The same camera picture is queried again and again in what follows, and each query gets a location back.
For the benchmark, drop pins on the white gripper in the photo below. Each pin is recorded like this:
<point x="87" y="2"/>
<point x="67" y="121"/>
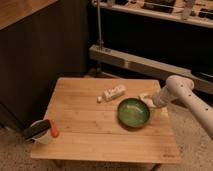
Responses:
<point x="149" y="101"/>

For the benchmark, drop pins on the green ceramic bowl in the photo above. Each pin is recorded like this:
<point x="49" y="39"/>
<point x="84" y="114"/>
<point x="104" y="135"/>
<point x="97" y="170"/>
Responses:
<point x="133" y="112"/>

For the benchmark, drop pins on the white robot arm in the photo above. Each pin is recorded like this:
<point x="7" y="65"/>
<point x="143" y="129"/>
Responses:
<point x="178" y="87"/>

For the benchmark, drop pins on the white plastic bottle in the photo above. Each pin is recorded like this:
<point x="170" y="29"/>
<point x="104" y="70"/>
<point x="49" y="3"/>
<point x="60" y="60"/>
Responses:
<point x="112" y="93"/>

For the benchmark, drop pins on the wooden table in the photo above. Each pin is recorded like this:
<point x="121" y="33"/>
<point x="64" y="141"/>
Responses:
<point x="90" y="131"/>

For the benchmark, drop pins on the metal shelf rack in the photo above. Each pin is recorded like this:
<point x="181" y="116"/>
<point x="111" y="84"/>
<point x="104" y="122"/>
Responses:
<point x="152" y="43"/>

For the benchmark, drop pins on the orange carrot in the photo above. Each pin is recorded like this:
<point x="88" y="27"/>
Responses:
<point x="54" y="130"/>

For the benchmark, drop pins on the white mug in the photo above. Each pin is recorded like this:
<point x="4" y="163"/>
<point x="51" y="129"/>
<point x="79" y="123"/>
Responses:
<point x="43" y="138"/>

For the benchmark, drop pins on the dark wooden cabinet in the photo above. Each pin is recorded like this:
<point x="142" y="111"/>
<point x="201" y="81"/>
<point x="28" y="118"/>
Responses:
<point x="34" y="53"/>

